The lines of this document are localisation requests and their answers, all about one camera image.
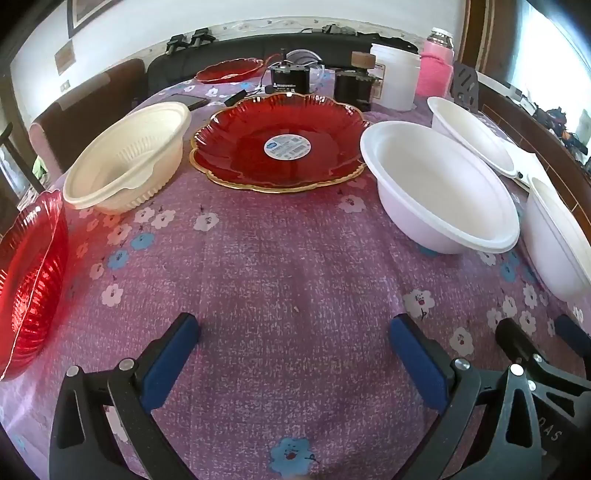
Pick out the white plastic bowl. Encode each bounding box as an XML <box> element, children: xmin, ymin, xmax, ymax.
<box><xmin>359</xmin><ymin>121</ymin><xmax>521</xmax><ymax>256</ymax></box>
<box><xmin>427</xmin><ymin>96</ymin><xmax>518</xmax><ymax>180</ymax></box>
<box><xmin>526</xmin><ymin>175</ymin><xmax>591</xmax><ymax>303</ymax></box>

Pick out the framed horse painting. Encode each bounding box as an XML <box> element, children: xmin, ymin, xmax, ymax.
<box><xmin>67</xmin><ymin>0</ymin><xmax>116</xmax><ymax>38</ymax></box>

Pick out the wall plaque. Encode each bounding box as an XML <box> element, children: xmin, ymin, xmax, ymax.
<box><xmin>54</xmin><ymin>41</ymin><xmax>76</xmax><ymax>75</ymax></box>

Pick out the clear plastic container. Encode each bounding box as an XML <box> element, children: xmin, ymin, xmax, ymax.
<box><xmin>285</xmin><ymin>48</ymin><xmax>325</xmax><ymax>77</ymax></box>

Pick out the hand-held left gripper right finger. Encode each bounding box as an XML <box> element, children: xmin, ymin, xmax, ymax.
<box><xmin>389</xmin><ymin>313</ymin><xmax>548</xmax><ymax>480</ymax></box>

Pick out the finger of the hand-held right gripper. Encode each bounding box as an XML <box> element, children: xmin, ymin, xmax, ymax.
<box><xmin>495</xmin><ymin>318</ymin><xmax>591</xmax><ymax>402</ymax></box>
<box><xmin>555</xmin><ymin>315</ymin><xmax>591</xmax><ymax>368</ymax></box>

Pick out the brown armchair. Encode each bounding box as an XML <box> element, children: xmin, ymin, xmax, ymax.
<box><xmin>28</xmin><ymin>58</ymin><xmax>148</xmax><ymax>178</ymax></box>

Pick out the window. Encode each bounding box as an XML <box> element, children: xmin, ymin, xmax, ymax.
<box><xmin>517</xmin><ymin>0</ymin><xmax>591</xmax><ymax>93</ymax></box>

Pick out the black sofa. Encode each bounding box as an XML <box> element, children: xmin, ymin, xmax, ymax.
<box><xmin>148</xmin><ymin>30</ymin><xmax>421</xmax><ymax>95</ymax></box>

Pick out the pink bottle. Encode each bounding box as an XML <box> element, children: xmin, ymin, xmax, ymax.
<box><xmin>416</xmin><ymin>28</ymin><xmax>455</xmax><ymax>97</ymax></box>

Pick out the small red plate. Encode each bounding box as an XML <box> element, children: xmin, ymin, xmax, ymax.
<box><xmin>195</xmin><ymin>58</ymin><xmax>265</xmax><ymax>85</ymax></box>

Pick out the black grinder with wooden knob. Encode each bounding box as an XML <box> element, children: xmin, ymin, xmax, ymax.
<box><xmin>333</xmin><ymin>51</ymin><xmax>384</xmax><ymax>112</ymax></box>

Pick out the wooden cabinet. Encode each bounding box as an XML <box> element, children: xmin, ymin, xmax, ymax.
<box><xmin>462</xmin><ymin>0</ymin><xmax>591</xmax><ymax>232</ymax></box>

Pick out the purple floral tablecloth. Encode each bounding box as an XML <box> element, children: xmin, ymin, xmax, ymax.
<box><xmin>0</xmin><ymin>78</ymin><xmax>591</xmax><ymax>480</ymax></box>

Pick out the red plate with sticker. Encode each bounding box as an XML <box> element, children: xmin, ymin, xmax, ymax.
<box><xmin>189</xmin><ymin>91</ymin><xmax>371</xmax><ymax>193</ymax></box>

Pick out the cream colander bowl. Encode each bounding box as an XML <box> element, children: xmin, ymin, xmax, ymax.
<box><xmin>62</xmin><ymin>102</ymin><xmax>192</xmax><ymax>214</ymax></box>

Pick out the white plastic bucket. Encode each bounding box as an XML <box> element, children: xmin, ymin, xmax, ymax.
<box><xmin>370</xmin><ymin>43</ymin><xmax>422</xmax><ymax>112</ymax></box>

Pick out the red ribbed glass plate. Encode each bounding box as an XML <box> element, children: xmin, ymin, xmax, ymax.
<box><xmin>0</xmin><ymin>188</ymin><xmax>70</xmax><ymax>383</ymax></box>

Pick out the pile of dark cables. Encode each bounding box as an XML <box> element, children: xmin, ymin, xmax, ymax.
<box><xmin>531</xmin><ymin>102</ymin><xmax>591</xmax><ymax>158</ymax></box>

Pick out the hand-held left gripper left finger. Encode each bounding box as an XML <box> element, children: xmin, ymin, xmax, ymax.
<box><xmin>48</xmin><ymin>312</ymin><xmax>201</xmax><ymax>480</ymax></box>

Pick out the black motor device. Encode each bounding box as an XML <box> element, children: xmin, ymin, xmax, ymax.
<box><xmin>269</xmin><ymin>48</ymin><xmax>309</xmax><ymax>95</ymax></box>

